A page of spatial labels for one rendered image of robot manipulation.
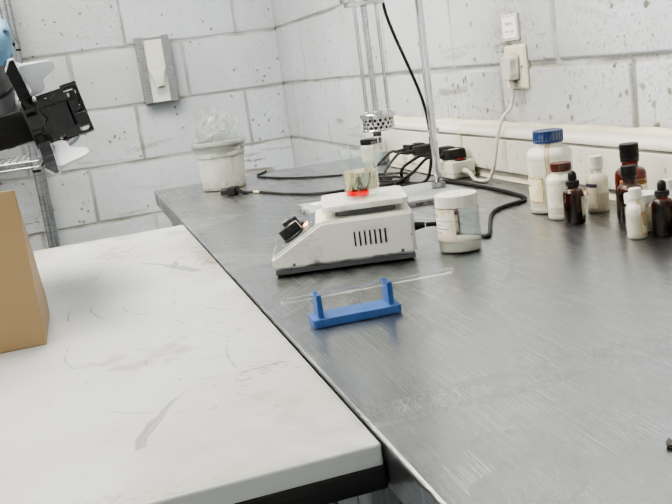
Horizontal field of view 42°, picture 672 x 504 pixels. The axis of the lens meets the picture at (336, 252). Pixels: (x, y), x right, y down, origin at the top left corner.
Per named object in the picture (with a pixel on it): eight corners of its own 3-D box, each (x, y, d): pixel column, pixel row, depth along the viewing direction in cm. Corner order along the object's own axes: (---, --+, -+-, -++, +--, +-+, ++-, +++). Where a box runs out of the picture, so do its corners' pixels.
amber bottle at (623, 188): (639, 227, 121) (636, 166, 120) (615, 226, 123) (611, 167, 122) (648, 221, 124) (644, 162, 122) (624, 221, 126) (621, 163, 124)
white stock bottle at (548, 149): (577, 204, 143) (571, 124, 141) (576, 212, 137) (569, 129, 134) (532, 207, 146) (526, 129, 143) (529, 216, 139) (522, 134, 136)
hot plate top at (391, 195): (322, 214, 119) (321, 208, 119) (321, 201, 131) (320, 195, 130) (409, 202, 119) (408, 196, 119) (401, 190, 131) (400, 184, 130)
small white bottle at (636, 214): (628, 240, 114) (625, 190, 113) (626, 236, 117) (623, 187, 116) (649, 239, 114) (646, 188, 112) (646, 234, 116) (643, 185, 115)
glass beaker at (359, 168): (346, 199, 126) (339, 143, 124) (383, 195, 125) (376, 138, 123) (342, 206, 120) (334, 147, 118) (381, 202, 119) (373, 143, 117)
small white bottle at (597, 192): (606, 208, 137) (602, 153, 135) (613, 211, 134) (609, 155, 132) (584, 211, 137) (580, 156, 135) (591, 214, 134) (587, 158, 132)
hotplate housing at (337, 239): (274, 279, 120) (265, 222, 118) (278, 258, 133) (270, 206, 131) (434, 257, 120) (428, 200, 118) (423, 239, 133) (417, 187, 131)
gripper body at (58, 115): (73, 77, 119) (76, 85, 131) (11, 98, 117) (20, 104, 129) (95, 131, 120) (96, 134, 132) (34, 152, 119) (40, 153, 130)
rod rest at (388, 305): (314, 330, 94) (310, 298, 93) (308, 322, 97) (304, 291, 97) (402, 312, 96) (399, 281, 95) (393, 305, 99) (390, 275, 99)
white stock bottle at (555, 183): (548, 222, 133) (543, 166, 131) (549, 216, 137) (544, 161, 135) (580, 219, 131) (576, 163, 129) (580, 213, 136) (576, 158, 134)
